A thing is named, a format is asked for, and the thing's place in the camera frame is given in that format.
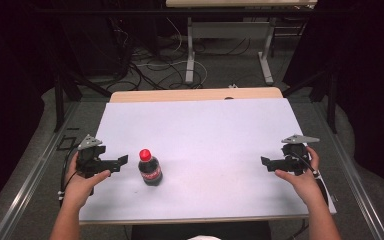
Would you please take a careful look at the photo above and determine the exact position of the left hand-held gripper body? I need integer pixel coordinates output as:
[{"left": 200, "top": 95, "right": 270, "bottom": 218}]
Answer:
[{"left": 75, "top": 134, "right": 115, "bottom": 179}]

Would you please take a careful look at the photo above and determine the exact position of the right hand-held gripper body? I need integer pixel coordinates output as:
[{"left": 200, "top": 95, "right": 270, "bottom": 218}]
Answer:
[{"left": 273, "top": 134, "right": 321, "bottom": 177}]

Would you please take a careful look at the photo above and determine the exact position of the red bottle cap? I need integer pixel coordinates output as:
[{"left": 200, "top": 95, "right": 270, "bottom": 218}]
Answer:
[{"left": 138, "top": 148, "right": 153, "bottom": 163}]

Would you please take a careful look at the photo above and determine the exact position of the cola bottle with red label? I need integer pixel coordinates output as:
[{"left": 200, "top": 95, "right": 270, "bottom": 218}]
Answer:
[{"left": 137, "top": 158, "right": 164, "bottom": 187}]

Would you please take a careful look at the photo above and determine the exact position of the person's left hand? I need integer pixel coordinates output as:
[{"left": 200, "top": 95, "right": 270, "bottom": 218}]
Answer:
[{"left": 62, "top": 151, "right": 112, "bottom": 210}]

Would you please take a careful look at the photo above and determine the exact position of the person's right hand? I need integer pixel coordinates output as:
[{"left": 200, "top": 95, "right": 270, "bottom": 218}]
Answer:
[{"left": 274, "top": 145, "right": 325, "bottom": 205}]

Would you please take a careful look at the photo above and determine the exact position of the black metal stand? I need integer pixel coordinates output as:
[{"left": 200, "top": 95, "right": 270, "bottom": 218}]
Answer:
[
  {"left": 52, "top": 71, "right": 113, "bottom": 133},
  {"left": 281, "top": 66, "right": 340, "bottom": 135}
]

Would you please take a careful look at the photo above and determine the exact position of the white table mat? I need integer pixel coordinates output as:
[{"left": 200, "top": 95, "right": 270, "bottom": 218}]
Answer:
[{"left": 78, "top": 98, "right": 338, "bottom": 223}]

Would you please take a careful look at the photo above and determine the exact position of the wooden table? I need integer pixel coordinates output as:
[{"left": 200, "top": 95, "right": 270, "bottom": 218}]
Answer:
[{"left": 78, "top": 87, "right": 338, "bottom": 226}]

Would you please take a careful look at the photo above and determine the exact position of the black equipment box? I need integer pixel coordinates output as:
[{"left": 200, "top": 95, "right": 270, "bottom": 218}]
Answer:
[{"left": 61, "top": 14, "right": 133, "bottom": 78}]

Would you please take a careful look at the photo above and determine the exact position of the black curtain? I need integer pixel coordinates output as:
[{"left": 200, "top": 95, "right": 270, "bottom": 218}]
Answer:
[
  {"left": 281, "top": 0, "right": 384, "bottom": 198},
  {"left": 0, "top": 0, "right": 64, "bottom": 222}
]

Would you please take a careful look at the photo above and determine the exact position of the desk with white legs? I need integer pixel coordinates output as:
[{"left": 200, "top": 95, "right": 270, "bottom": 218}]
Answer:
[{"left": 165, "top": 0, "right": 318, "bottom": 86}]

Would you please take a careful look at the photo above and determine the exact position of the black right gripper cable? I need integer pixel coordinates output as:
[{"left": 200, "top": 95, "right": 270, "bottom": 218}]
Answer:
[{"left": 290, "top": 151, "right": 330, "bottom": 206}]

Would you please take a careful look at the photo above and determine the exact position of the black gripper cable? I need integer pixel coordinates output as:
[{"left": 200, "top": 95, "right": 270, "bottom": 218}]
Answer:
[
  {"left": 290, "top": 151, "right": 330, "bottom": 206},
  {"left": 58, "top": 146, "right": 80, "bottom": 208}
]

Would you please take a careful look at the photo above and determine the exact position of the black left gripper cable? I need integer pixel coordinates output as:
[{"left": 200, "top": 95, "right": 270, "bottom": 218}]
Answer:
[{"left": 58, "top": 146, "right": 80, "bottom": 208}]

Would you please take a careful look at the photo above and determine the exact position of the metal floor rail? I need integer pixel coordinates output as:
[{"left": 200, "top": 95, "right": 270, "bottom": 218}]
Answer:
[
  {"left": 0, "top": 101, "right": 82, "bottom": 240},
  {"left": 312, "top": 101, "right": 384, "bottom": 240}
]

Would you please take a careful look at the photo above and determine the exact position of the black floor cable tangle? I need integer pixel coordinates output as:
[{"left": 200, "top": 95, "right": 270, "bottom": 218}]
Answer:
[{"left": 111, "top": 16, "right": 252, "bottom": 92}]

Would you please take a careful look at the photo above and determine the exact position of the white floor cable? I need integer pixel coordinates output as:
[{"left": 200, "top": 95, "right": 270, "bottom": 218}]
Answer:
[{"left": 135, "top": 17, "right": 209, "bottom": 90}]

